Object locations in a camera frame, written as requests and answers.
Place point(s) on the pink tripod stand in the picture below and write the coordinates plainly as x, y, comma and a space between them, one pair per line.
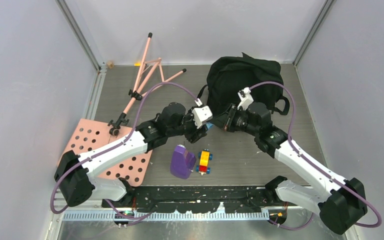
146, 69

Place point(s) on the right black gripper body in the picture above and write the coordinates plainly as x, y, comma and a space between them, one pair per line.
241, 121

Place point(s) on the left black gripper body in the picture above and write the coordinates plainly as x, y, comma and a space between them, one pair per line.
187, 127

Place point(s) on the black backpack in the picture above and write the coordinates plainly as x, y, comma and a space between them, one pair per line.
230, 74

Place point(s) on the aluminium frame rail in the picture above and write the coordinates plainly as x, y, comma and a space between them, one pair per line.
98, 220

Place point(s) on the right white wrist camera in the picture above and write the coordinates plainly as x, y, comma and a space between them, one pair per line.
245, 97

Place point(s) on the blue correction tape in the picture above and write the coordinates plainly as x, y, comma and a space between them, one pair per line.
209, 125

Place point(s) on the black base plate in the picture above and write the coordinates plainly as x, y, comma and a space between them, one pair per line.
199, 199

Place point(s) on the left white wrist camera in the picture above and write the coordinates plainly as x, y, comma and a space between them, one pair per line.
201, 115

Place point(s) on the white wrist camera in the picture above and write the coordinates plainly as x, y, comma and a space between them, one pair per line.
201, 115
245, 97

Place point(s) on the colourful toy block car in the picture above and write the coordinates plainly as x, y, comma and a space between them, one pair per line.
204, 157

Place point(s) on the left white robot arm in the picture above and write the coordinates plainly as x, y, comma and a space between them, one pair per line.
77, 175

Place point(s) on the pink perforated stand board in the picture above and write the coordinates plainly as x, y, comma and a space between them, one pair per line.
90, 135

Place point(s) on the purple stapler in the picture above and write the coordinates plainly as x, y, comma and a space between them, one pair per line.
182, 162

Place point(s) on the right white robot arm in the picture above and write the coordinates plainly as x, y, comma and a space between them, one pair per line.
337, 201

